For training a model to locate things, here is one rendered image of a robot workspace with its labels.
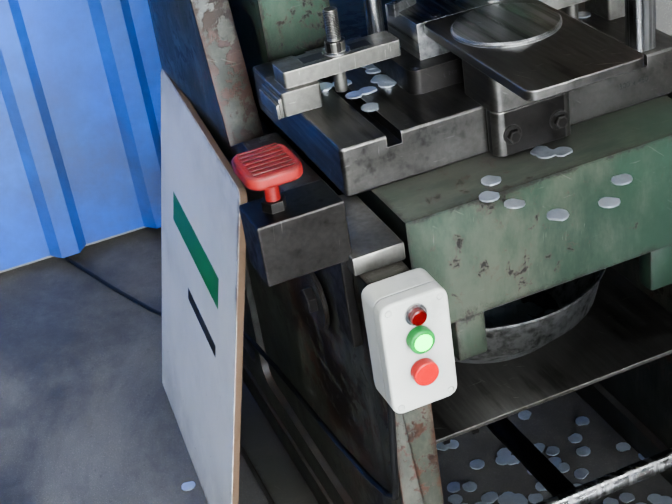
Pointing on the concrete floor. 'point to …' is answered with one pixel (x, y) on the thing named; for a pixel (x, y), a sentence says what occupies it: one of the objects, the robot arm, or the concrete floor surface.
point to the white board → (202, 293)
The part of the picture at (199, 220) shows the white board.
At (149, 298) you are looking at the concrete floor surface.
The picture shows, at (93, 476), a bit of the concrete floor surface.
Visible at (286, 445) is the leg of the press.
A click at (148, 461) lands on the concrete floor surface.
